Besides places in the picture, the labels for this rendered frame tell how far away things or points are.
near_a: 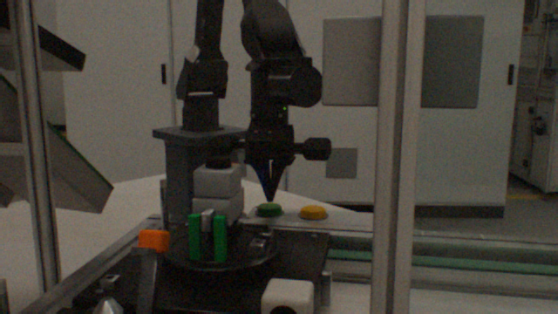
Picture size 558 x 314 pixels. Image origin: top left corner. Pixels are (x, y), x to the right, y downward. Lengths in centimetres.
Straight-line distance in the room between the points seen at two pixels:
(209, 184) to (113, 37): 327
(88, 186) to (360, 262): 38
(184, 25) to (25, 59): 309
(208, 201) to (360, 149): 316
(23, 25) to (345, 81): 36
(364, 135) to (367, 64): 327
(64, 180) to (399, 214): 45
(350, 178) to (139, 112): 159
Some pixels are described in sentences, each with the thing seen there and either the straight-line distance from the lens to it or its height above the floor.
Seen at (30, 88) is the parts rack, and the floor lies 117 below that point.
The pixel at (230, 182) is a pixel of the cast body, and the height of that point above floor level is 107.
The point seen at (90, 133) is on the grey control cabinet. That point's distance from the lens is 392.
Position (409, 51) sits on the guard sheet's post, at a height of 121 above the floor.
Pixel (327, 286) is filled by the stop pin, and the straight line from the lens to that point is 60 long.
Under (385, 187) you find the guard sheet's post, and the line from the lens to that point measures 39.
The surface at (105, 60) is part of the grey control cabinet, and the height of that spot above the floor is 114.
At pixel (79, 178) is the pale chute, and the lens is 72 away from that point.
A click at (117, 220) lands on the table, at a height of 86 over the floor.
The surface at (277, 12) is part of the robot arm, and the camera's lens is 77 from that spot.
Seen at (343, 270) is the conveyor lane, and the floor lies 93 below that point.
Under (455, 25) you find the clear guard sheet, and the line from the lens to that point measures 40.
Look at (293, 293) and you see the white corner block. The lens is 50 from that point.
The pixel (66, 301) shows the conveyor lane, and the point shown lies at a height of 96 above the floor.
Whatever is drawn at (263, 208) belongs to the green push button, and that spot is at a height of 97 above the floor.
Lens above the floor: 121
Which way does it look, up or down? 12 degrees down
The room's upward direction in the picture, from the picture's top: straight up
